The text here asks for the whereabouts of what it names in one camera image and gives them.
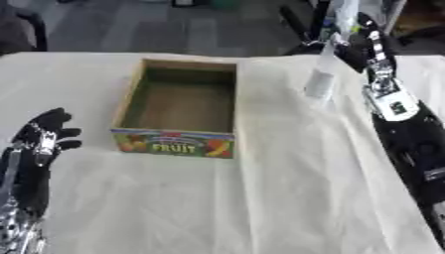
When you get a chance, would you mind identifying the black chair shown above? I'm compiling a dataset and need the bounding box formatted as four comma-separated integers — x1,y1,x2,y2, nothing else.
0,0,51,56

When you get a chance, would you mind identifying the clear plastic bottle white label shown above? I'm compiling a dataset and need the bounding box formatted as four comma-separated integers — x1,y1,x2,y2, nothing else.
302,0,364,104

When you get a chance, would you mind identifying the black tripod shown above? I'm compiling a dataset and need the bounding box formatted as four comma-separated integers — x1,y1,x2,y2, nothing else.
278,0,336,57

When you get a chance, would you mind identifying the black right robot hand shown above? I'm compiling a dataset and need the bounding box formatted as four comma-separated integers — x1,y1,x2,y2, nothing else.
330,12,403,76

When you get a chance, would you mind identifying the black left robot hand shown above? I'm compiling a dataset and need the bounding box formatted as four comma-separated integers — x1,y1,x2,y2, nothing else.
0,107,83,217

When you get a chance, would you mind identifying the tan cardboard box green inside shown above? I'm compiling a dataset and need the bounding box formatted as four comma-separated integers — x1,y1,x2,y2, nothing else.
109,58,240,160

